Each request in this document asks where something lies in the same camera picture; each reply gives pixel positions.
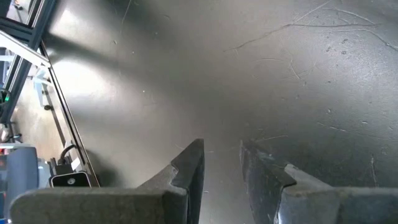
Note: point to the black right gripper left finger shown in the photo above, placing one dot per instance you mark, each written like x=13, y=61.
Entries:
x=124, y=208

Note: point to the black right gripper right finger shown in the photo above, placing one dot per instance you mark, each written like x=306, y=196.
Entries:
x=311, y=205

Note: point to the grey blue block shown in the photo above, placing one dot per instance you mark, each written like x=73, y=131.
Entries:
x=21, y=171

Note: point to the black table mat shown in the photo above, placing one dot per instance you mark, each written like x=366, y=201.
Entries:
x=217, y=77

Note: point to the black aluminium table frame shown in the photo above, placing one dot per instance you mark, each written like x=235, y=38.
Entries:
x=34, y=34

